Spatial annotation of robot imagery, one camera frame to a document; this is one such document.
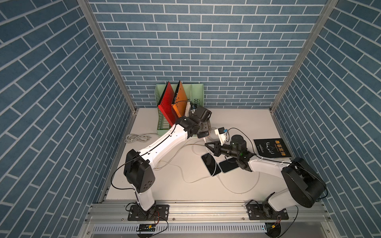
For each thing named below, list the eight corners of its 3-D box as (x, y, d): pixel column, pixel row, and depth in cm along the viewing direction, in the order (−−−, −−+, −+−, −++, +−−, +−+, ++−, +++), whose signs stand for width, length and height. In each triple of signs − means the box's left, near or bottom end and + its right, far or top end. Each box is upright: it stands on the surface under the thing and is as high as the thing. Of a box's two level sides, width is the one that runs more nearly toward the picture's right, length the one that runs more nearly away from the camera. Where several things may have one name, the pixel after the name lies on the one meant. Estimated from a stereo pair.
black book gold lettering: (257, 160, 98) (260, 156, 94) (252, 142, 107) (255, 138, 103) (287, 160, 99) (292, 156, 94) (280, 142, 108) (283, 138, 103)
